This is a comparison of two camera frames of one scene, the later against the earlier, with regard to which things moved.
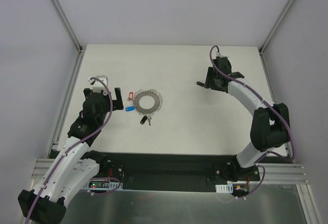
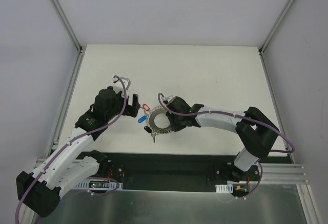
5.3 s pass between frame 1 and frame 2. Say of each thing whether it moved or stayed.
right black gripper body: moved
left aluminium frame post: stayed
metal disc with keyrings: moved
